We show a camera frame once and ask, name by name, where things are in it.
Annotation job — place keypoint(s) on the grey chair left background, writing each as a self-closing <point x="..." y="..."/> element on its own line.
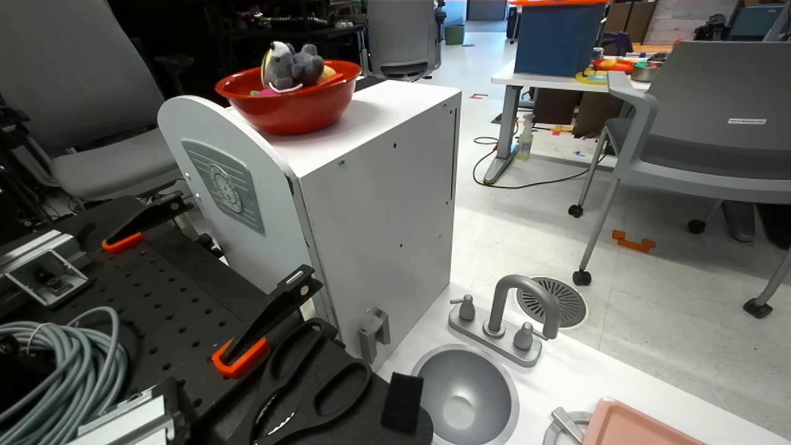
<point x="86" y="94"/>

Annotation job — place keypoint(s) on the white toy kitchen cabinet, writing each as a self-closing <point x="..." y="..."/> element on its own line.
<point x="369" y="204"/>

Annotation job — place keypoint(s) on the red plastic bowl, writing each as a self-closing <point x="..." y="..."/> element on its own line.
<point x="289" y="112"/>

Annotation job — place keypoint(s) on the white desk table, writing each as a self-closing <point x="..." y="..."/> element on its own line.
<point x="552" y="103"/>

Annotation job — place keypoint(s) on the pink tray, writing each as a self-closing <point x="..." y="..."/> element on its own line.
<point x="618" y="423"/>

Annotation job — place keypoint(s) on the black perforated table plate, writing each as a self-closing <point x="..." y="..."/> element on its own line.
<point x="177" y="305"/>

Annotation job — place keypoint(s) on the near black orange clamp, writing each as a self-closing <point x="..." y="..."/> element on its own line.
<point x="240" y="354"/>

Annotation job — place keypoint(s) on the grey toy faucet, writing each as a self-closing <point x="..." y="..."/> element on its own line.
<point x="499" y="332"/>

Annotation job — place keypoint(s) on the orange floor tape marker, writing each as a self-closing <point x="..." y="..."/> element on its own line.
<point x="636" y="245"/>

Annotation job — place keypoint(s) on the grey office chair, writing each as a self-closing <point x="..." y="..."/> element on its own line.
<point x="716" y="123"/>

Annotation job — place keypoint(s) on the black sponge block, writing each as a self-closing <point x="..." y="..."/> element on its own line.
<point x="400" y="407"/>

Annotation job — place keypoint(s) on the far black orange clamp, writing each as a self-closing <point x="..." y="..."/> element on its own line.
<point x="140" y="216"/>

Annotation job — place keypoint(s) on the black orange clamp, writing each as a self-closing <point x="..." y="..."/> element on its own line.
<point x="140" y="216"/>
<point x="240" y="354"/>

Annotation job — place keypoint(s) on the blue storage bin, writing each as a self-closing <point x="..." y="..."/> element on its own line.
<point x="557" y="38"/>

